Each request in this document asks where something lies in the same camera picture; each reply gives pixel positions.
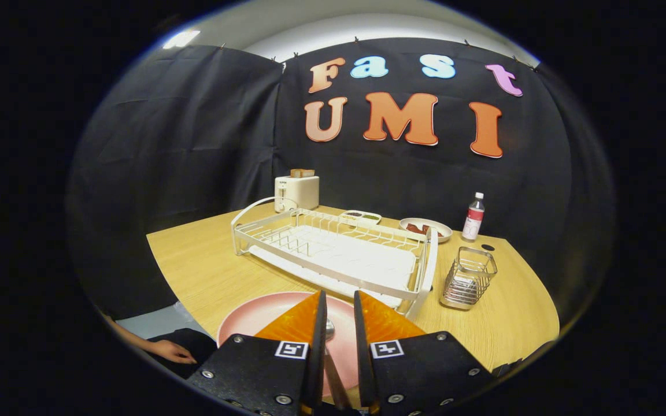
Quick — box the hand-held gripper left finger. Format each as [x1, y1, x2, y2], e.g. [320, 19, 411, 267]
[186, 290, 328, 416]

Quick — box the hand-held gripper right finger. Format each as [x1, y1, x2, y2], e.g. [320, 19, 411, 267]
[354, 290, 497, 416]

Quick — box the metal spoon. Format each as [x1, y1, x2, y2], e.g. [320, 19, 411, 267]
[324, 318, 353, 412]

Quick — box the pink plate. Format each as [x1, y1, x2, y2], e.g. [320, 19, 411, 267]
[217, 292, 403, 399]

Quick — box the white wire dish rack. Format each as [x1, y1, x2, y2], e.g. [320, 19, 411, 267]
[231, 197, 439, 321]

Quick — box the metal wire basket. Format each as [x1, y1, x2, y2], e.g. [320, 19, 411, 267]
[440, 247, 498, 311]

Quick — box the white divided dish with beans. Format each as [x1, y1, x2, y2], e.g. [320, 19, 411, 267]
[340, 210, 382, 225]

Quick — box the white plate with meat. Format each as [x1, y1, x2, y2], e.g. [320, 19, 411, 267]
[399, 217, 453, 243]

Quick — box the person's black clothing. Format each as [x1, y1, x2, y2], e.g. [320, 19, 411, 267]
[148, 328, 218, 379]

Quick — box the white toaster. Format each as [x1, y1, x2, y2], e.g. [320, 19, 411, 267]
[274, 175, 320, 213]

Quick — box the clear bottle with red label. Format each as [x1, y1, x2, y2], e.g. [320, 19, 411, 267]
[461, 192, 486, 242]

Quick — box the black backdrop cloth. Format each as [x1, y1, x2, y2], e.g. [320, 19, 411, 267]
[67, 38, 617, 324]

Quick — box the ceiling light strip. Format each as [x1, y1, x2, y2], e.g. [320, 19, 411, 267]
[162, 30, 201, 50]

